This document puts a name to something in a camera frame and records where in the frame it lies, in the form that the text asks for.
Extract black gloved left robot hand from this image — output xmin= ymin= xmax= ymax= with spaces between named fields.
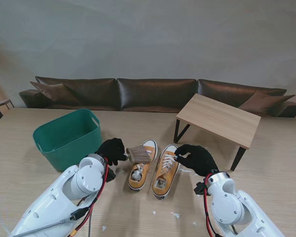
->
xmin=95 ymin=138 xmax=129 ymax=166

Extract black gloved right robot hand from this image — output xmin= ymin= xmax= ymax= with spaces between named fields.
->
xmin=174 ymin=144 xmax=219 ymax=177

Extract yellow canvas sneaker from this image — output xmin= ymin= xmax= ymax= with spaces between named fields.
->
xmin=151 ymin=144 xmax=181 ymax=199
xmin=127 ymin=139 xmax=159 ymax=192

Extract small wooden stand black legs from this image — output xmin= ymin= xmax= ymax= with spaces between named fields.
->
xmin=173 ymin=93 xmax=262 ymax=171

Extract green plastic basket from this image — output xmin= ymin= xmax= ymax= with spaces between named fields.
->
xmin=33 ymin=109 xmax=104 ymax=172

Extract brown leather sofa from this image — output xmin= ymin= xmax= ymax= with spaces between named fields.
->
xmin=18 ymin=76 xmax=296 ymax=118

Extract brown sofa cushion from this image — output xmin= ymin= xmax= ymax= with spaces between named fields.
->
xmin=30 ymin=81 xmax=81 ymax=104
xmin=238 ymin=90 xmax=296 ymax=117

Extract small wooden side table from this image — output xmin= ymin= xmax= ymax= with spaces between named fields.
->
xmin=0 ymin=98 xmax=15 ymax=111

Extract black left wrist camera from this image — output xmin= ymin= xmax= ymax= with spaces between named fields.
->
xmin=106 ymin=167 xmax=116 ymax=183

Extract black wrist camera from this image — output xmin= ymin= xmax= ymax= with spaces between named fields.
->
xmin=106 ymin=167 xmax=116 ymax=183
xmin=192 ymin=182 xmax=208 ymax=197

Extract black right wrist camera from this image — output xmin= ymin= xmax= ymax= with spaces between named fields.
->
xmin=192 ymin=182 xmax=208 ymax=197

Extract red black left arm cables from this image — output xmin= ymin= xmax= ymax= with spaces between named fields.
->
xmin=19 ymin=158 xmax=111 ymax=237

